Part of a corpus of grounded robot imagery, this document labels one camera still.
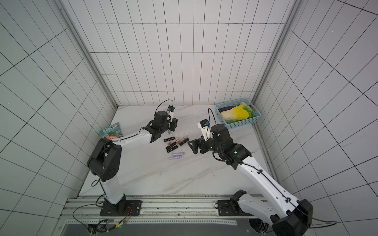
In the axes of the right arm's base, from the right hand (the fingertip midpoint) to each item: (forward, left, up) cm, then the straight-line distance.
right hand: (190, 140), depth 72 cm
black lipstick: (+13, +16, -21) cm, 30 cm away
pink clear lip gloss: (+13, +11, -22) cm, 28 cm away
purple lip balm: (+3, +9, -23) cm, 25 cm away
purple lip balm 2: (+1, +10, -22) cm, 24 cm away
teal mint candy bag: (+18, +57, -20) cm, 63 cm away
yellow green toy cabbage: (+33, -32, -16) cm, 49 cm away
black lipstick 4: (+18, +17, -20) cm, 31 cm away
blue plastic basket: (+37, -46, -18) cm, 62 cm away
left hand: (+20, +12, -10) cm, 26 cm away
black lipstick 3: (+7, +13, -22) cm, 27 cm away
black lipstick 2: (+8, +15, -22) cm, 28 cm away
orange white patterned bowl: (+10, +54, -17) cm, 58 cm away
